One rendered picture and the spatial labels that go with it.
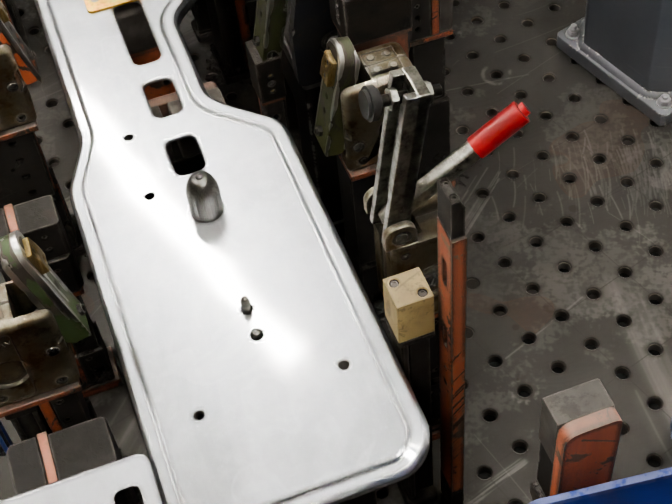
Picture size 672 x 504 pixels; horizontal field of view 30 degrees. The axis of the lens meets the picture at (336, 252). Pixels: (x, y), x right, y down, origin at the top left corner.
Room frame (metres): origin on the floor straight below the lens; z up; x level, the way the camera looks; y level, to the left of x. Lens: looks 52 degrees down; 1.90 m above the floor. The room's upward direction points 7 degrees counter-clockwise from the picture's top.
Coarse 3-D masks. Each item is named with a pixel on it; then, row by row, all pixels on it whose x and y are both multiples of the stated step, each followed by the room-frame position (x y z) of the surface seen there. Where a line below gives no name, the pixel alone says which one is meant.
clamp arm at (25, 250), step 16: (0, 240) 0.67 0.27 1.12; (16, 240) 0.67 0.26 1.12; (0, 256) 0.66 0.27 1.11; (16, 256) 0.66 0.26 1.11; (32, 256) 0.66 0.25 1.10; (16, 272) 0.65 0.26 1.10; (32, 272) 0.65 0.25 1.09; (48, 272) 0.68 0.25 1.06; (32, 288) 0.65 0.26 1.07; (48, 288) 0.66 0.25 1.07; (64, 288) 0.68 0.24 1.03; (48, 304) 0.65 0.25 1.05; (64, 304) 0.66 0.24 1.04; (80, 304) 0.68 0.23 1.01; (64, 320) 0.66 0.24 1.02; (80, 320) 0.66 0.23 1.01; (64, 336) 0.65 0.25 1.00; (80, 336) 0.66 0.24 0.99
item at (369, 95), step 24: (408, 72) 0.71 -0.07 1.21; (360, 96) 0.70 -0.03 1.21; (384, 96) 0.69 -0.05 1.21; (408, 96) 0.68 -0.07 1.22; (432, 96) 0.70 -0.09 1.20; (384, 120) 0.71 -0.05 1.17; (408, 120) 0.68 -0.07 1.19; (384, 144) 0.70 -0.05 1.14; (408, 144) 0.68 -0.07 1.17; (384, 168) 0.70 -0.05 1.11; (408, 168) 0.68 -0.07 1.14; (384, 192) 0.70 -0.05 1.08; (408, 192) 0.68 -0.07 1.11; (408, 216) 0.68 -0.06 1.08
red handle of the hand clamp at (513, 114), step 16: (512, 112) 0.72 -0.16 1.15; (528, 112) 0.72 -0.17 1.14; (480, 128) 0.72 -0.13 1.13; (496, 128) 0.71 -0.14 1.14; (512, 128) 0.71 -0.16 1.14; (464, 144) 0.72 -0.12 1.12; (480, 144) 0.71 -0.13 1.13; (496, 144) 0.71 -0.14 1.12; (448, 160) 0.71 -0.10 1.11; (464, 160) 0.70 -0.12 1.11; (432, 176) 0.70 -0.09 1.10; (448, 176) 0.70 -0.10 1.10; (416, 192) 0.70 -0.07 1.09; (432, 192) 0.70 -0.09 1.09; (384, 208) 0.70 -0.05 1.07; (416, 208) 0.69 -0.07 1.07
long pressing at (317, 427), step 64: (64, 0) 1.11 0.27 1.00; (192, 0) 1.09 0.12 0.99; (64, 64) 1.01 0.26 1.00; (128, 64) 0.99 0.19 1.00; (192, 64) 0.98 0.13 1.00; (128, 128) 0.90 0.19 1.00; (192, 128) 0.89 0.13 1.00; (256, 128) 0.88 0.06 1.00; (128, 192) 0.81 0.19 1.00; (256, 192) 0.79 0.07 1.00; (128, 256) 0.73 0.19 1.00; (192, 256) 0.72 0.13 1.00; (256, 256) 0.72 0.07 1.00; (320, 256) 0.71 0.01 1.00; (128, 320) 0.66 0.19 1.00; (192, 320) 0.65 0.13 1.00; (256, 320) 0.64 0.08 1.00; (320, 320) 0.64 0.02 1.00; (128, 384) 0.60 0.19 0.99; (192, 384) 0.59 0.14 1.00; (256, 384) 0.58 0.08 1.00; (320, 384) 0.57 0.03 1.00; (384, 384) 0.56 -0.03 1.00; (192, 448) 0.52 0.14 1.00; (256, 448) 0.52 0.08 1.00; (320, 448) 0.51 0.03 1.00; (384, 448) 0.50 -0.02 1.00
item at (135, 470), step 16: (112, 464) 0.52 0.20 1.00; (128, 464) 0.52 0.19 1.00; (144, 464) 0.51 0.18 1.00; (64, 480) 0.51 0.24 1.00; (80, 480) 0.51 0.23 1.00; (96, 480) 0.50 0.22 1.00; (112, 480) 0.50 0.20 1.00; (128, 480) 0.50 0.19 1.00; (144, 480) 0.50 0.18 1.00; (16, 496) 0.50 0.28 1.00; (32, 496) 0.50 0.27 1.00; (48, 496) 0.49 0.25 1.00; (64, 496) 0.49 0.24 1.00; (80, 496) 0.49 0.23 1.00; (96, 496) 0.49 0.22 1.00; (112, 496) 0.49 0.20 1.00; (144, 496) 0.48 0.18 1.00; (160, 496) 0.48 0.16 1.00
